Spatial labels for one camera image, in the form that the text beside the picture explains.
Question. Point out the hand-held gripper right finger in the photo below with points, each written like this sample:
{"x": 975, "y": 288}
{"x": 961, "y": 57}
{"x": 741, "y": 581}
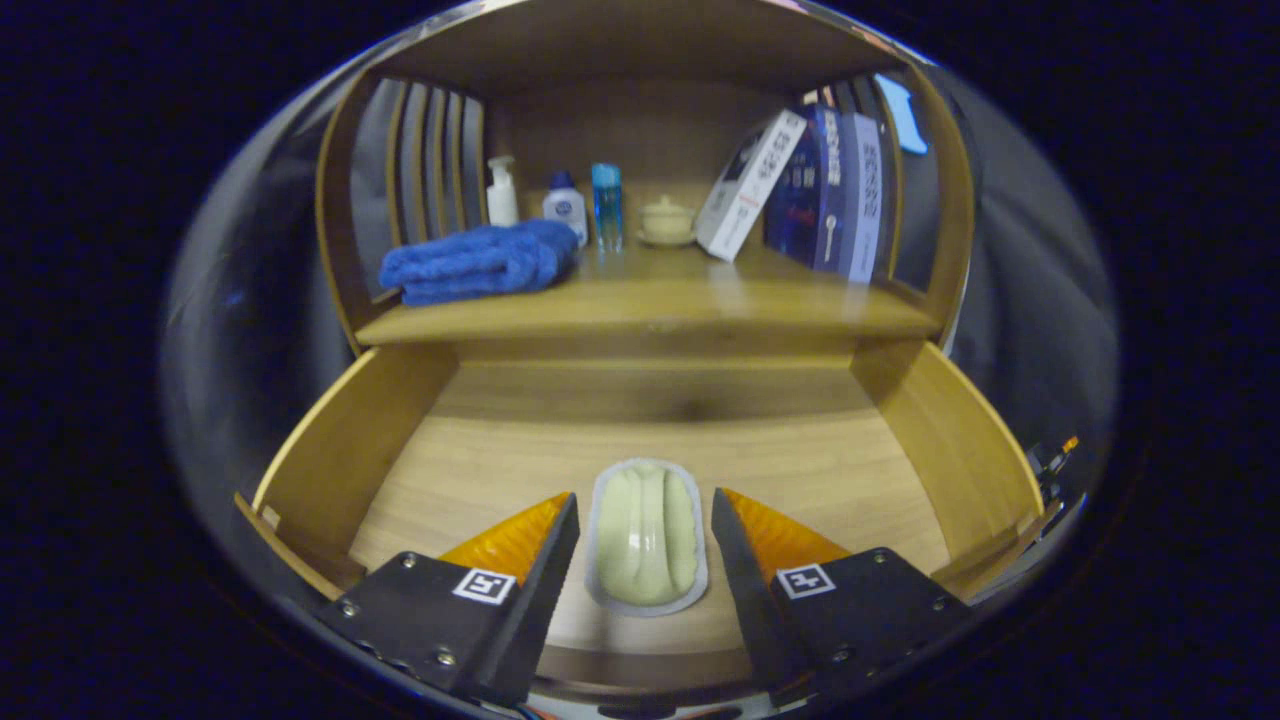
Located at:
{"x": 745, "y": 590}

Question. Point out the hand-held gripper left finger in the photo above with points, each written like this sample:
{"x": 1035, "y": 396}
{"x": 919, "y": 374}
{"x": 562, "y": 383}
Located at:
{"x": 545, "y": 590}

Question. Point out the wooden drawer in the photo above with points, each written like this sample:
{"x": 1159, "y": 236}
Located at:
{"x": 480, "y": 470}

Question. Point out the wooden countertop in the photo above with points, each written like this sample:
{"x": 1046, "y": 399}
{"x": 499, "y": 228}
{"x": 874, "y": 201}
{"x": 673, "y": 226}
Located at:
{"x": 650, "y": 300}

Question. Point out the blue folded towel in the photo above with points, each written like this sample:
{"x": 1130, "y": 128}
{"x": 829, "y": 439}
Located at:
{"x": 480, "y": 262}

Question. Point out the orange tipped gripper device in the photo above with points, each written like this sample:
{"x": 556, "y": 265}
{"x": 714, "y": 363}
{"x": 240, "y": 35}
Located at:
{"x": 1055, "y": 458}

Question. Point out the cream lidded teacup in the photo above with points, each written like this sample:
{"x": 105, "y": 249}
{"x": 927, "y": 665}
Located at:
{"x": 667, "y": 222}

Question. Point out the white bottle blue cap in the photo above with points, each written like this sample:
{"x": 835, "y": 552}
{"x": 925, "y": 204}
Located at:
{"x": 565, "y": 212}

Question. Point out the clear blue bottle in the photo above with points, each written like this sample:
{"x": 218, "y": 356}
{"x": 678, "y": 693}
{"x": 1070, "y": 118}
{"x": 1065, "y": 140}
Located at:
{"x": 607, "y": 210}

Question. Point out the white pump bottle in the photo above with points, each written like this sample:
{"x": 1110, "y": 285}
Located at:
{"x": 502, "y": 200}

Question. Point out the dark blue book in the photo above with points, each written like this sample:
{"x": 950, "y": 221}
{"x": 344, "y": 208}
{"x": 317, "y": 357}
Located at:
{"x": 805, "y": 200}

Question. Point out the white book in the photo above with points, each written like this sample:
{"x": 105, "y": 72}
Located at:
{"x": 750, "y": 190}

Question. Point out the light blue book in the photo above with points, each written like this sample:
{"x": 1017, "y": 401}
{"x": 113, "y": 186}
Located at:
{"x": 865, "y": 200}

